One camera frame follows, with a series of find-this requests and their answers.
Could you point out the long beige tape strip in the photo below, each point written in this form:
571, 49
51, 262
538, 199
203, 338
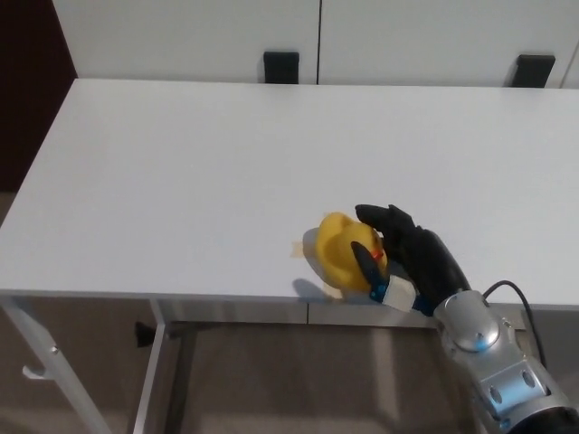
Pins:
333, 294

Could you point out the white outer desk leg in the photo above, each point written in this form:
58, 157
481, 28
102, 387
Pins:
50, 361

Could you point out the short beige tape strip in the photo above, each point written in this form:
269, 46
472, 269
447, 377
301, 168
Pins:
297, 250

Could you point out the black foot under desk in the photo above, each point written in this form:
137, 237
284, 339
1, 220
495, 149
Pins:
144, 335

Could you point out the white desk leg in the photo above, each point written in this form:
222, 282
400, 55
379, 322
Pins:
50, 361
151, 380

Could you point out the yellow rubber duck toy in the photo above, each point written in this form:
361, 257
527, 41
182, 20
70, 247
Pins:
337, 253

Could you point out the white inner desk leg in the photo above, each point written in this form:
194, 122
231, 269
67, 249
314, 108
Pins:
151, 380

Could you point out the white hook on desk leg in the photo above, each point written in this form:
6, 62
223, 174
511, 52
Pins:
34, 372

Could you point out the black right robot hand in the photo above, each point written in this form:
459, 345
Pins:
427, 267

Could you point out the black block behind desk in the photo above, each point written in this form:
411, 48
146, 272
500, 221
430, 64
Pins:
535, 72
281, 68

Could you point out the white partition panel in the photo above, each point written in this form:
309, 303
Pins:
429, 38
190, 38

